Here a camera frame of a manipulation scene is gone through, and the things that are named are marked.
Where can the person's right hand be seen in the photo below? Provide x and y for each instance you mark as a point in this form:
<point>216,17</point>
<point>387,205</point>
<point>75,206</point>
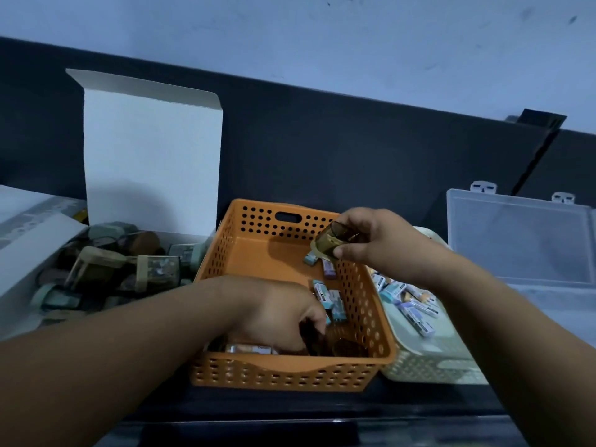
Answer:
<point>396,246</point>

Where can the person's left hand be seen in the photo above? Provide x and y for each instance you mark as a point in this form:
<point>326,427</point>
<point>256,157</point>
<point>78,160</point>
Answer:
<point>274,311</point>

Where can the long yellow-labelled small tube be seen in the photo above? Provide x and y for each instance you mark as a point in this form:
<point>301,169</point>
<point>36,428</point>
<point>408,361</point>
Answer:
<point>251,349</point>

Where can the purple small tube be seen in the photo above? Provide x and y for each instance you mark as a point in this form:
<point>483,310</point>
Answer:
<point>329,269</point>

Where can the person's left forearm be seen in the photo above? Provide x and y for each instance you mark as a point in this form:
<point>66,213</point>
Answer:
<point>93,363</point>

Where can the person's right forearm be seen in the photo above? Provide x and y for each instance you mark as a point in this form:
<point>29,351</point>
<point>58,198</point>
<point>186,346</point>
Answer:
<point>526,349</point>

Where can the white cardboard box open lid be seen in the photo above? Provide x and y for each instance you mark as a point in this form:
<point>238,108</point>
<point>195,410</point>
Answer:
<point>153,158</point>

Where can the orange plastic basket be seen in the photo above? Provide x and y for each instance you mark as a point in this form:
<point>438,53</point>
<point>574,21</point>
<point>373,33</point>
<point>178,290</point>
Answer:
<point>260,256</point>

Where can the wide black shelf back panel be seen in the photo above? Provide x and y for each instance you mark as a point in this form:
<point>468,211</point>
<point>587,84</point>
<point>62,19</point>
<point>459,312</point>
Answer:
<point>349,153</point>

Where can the white perforated plastic basket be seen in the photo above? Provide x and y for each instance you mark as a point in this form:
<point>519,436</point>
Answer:
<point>433,363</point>

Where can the narrow black shelf back panel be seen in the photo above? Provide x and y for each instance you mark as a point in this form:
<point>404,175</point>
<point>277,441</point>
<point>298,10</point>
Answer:
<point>568,167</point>

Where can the black slotted shelf upright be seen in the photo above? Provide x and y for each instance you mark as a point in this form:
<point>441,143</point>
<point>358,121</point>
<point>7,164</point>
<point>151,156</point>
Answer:
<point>542,118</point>

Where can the yellow flat packet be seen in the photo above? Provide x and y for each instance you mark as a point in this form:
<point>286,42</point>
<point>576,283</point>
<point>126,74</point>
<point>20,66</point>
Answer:
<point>81,215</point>

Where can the white grey-banded notebook package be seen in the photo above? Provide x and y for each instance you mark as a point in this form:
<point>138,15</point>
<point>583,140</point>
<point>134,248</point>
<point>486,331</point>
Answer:
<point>23,204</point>

